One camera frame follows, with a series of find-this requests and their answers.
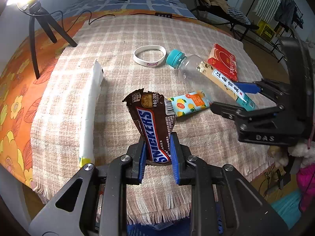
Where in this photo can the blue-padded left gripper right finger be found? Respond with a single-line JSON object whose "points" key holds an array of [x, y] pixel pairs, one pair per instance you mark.
{"points": [[182, 172]]}

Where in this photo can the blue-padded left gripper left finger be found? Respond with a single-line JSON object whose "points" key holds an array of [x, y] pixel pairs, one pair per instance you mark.
{"points": [[136, 169]]}

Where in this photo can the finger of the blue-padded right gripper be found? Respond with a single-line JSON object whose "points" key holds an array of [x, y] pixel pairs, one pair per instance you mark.
{"points": [[228, 111], [251, 88]]}

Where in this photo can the brown Snickers wrapper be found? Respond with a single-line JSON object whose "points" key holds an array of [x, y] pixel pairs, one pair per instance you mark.
{"points": [[154, 117]]}

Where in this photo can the long white paper wrapper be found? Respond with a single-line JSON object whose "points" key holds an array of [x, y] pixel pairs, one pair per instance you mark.
{"points": [[88, 101]]}

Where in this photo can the clear bottle teal cap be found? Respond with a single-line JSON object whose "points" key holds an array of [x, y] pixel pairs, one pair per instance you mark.
{"points": [[205, 78]]}

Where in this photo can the blue plastic trash basket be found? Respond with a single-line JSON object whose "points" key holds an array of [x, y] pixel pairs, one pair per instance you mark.
{"points": [[177, 227]]}

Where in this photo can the red cigarette box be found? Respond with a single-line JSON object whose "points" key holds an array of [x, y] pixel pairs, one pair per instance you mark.
{"points": [[223, 61]]}

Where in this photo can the orange fruit print tube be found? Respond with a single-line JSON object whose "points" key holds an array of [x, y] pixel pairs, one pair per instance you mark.
{"points": [[189, 103]]}

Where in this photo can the yellow black box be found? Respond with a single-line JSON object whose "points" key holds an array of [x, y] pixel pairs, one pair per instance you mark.
{"points": [[265, 31]]}

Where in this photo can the beige plaid blanket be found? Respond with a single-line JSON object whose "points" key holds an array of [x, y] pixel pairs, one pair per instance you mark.
{"points": [[142, 76]]}

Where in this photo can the striped cloth on chair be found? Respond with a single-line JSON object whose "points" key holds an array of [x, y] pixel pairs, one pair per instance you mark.
{"points": [[238, 15]]}

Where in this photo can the black metal drying rack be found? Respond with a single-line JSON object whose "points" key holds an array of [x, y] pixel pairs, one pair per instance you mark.
{"points": [[274, 46]]}

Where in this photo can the dark hanging garment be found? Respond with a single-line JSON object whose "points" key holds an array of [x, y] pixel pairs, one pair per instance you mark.
{"points": [[284, 13]]}

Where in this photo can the white silicone wristband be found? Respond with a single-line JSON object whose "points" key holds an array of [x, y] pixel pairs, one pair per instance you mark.
{"points": [[149, 55]]}

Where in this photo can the beige cloth on chair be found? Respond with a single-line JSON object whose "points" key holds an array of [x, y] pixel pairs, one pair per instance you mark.
{"points": [[221, 3]]}

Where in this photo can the black folding chair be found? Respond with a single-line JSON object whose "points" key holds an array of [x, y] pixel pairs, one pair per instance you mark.
{"points": [[200, 5]]}

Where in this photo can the blue checked bedsheet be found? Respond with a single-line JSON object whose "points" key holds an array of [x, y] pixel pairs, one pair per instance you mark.
{"points": [[167, 6]]}

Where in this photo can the orange floral bedsheet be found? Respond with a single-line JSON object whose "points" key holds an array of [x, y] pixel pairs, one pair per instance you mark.
{"points": [[21, 93]]}

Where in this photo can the black inline cable remote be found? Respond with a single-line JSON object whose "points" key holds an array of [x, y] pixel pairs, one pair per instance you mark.
{"points": [[164, 15]]}

